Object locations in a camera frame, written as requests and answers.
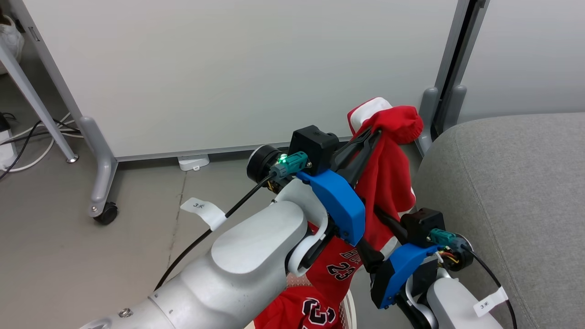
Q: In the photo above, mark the narrow white partition panel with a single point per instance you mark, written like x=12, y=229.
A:
x=525, y=59

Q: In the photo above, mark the grey metal table leg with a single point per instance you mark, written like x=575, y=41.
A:
x=32, y=96

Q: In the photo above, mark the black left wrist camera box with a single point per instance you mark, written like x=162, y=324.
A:
x=315, y=146

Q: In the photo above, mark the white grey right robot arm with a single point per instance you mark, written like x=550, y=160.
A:
x=457, y=306

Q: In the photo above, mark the black wrist motor cylinder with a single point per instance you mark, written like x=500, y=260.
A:
x=261, y=163
x=459, y=256

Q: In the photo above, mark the grey fabric sofa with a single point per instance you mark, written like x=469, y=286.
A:
x=525, y=192

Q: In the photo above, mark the white power strip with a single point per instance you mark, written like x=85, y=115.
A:
x=5, y=153

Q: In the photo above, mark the white plastic bag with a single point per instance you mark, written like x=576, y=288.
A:
x=11, y=41

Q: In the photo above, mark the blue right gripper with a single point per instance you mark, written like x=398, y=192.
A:
x=397, y=274

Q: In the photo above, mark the small white plastic box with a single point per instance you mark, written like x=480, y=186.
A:
x=193, y=161

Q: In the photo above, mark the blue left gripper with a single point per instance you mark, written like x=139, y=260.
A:
x=340, y=203

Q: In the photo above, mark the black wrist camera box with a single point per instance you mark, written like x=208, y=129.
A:
x=422, y=223
x=315, y=146

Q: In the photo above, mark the black caster wheel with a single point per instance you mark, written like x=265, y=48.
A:
x=107, y=214

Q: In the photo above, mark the red basketball jersey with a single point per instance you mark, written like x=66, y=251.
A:
x=388, y=178

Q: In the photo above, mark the cream plastic laundry basket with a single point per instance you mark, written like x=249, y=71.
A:
x=351, y=310

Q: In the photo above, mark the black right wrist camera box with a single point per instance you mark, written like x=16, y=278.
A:
x=422, y=223

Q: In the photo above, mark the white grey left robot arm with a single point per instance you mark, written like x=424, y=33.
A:
x=247, y=265

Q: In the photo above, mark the wide white partition panel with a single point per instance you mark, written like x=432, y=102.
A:
x=237, y=73

